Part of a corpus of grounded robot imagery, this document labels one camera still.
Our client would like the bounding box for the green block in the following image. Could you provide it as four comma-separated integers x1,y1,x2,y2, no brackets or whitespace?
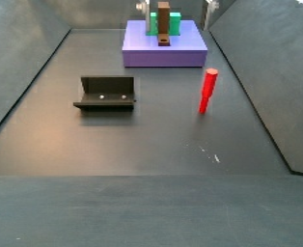
146,13,181,36

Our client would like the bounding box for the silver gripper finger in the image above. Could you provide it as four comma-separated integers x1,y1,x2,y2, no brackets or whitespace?
204,0,219,29
136,0,150,32

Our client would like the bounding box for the black angle bracket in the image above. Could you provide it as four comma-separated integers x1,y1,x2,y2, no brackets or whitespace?
73,75,134,109

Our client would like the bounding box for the red hexagonal peg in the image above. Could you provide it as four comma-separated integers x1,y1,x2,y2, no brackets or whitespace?
199,69,219,114

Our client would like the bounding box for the purple base board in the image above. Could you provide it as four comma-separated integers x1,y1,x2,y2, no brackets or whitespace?
122,20,208,68

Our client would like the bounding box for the brown upright bracket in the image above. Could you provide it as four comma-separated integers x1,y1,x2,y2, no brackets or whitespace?
157,2,171,46

